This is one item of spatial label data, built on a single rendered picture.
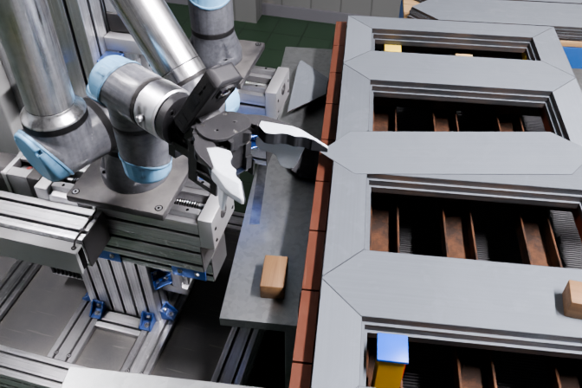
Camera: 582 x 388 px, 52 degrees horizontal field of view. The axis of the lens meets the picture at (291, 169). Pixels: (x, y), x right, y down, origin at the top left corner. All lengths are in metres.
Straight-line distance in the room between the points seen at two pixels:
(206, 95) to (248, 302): 0.89
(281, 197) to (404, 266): 0.54
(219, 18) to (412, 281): 0.81
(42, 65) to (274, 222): 0.86
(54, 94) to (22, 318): 1.27
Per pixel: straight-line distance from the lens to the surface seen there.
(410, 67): 2.01
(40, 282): 2.33
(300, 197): 1.76
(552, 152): 1.77
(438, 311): 1.31
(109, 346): 2.09
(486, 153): 1.70
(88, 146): 1.17
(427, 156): 1.65
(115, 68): 0.86
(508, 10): 2.50
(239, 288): 1.55
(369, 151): 1.64
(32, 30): 1.04
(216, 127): 0.74
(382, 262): 1.37
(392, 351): 1.22
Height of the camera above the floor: 1.91
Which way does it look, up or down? 42 degrees down
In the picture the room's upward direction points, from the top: straight up
